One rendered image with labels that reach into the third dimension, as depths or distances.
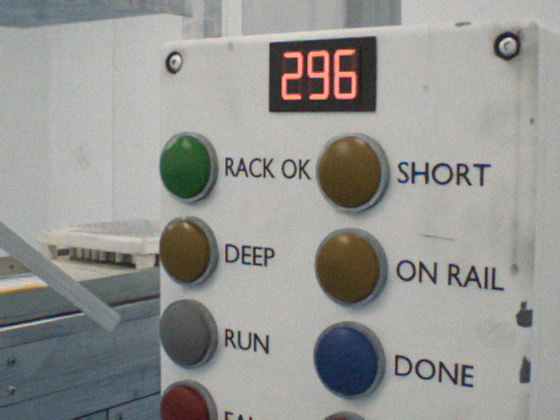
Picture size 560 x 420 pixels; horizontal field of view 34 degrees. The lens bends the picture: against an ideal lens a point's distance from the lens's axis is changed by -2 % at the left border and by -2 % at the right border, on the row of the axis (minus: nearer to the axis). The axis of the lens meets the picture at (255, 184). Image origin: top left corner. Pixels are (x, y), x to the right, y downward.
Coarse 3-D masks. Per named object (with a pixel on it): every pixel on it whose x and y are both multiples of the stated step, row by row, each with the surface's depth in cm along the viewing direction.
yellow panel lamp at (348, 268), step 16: (336, 240) 35; (352, 240) 35; (320, 256) 35; (336, 256) 35; (352, 256) 34; (368, 256) 34; (320, 272) 35; (336, 272) 35; (352, 272) 34; (368, 272) 34; (336, 288) 35; (352, 288) 35; (368, 288) 34
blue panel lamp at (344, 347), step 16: (336, 336) 35; (352, 336) 35; (320, 352) 36; (336, 352) 35; (352, 352) 35; (368, 352) 34; (320, 368) 36; (336, 368) 35; (352, 368) 35; (368, 368) 34; (336, 384) 35; (352, 384) 35; (368, 384) 35
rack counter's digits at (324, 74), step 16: (336, 48) 35; (352, 48) 35; (288, 64) 36; (304, 64) 36; (320, 64) 36; (336, 64) 35; (352, 64) 35; (288, 80) 36; (304, 80) 36; (320, 80) 36; (336, 80) 35; (352, 80) 35; (288, 96) 36; (304, 96) 36; (320, 96) 36; (336, 96) 35; (352, 96) 35
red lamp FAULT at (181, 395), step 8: (168, 392) 40; (176, 392) 40; (184, 392) 40; (192, 392) 40; (168, 400) 40; (176, 400) 40; (184, 400) 40; (192, 400) 39; (200, 400) 39; (168, 408) 40; (176, 408) 40; (184, 408) 40; (192, 408) 39; (200, 408) 39; (168, 416) 40; (176, 416) 40; (184, 416) 40; (192, 416) 39; (200, 416) 39; (208, 416) 39
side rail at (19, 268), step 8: (64, 248) 157; (0, 256) 146; (8, 256) 146; (0, 264) 145; (8, 264) 146; (16, 264) 148; (0, 272) 145; (8, 272) 146; (16, 272) 148; (24, 272) 149
